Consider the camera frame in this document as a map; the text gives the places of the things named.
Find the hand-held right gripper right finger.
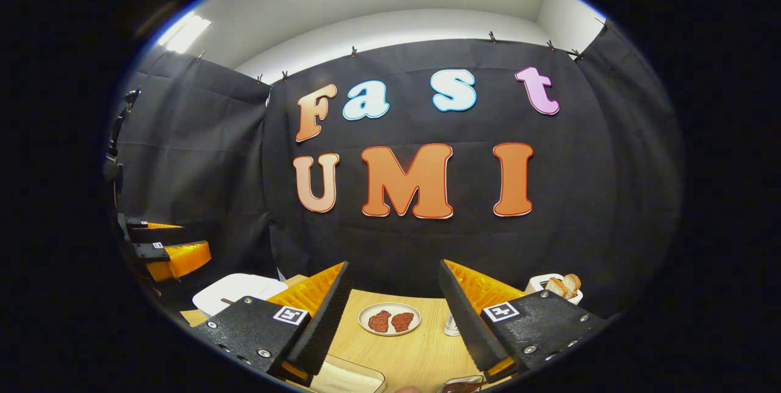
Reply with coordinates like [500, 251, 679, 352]
[437, 258, 612, 384]

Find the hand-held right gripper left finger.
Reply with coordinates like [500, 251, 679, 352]
[189, 260, 355, 384]

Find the clear tray of white rice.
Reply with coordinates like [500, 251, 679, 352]
[308, 356, 387, 393]

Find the brown wooden spoon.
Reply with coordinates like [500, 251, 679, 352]
[439, 376, 486, 393]

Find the white rice cooker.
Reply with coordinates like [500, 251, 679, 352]
[192, 273, 289, 319]

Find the white round plate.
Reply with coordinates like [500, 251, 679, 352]
[358, 302, 422, 337]

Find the cream white toaster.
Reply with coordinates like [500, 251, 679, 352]
[525, 273, 584, 306]

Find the ceiling light panel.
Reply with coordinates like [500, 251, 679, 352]
[157, 10, 212, 54]

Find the black backdrop cloth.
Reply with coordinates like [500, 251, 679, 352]
[107, 21, 683, 320]

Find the row of small cloth clips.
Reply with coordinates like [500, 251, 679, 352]
[194, 18, 611, 85]

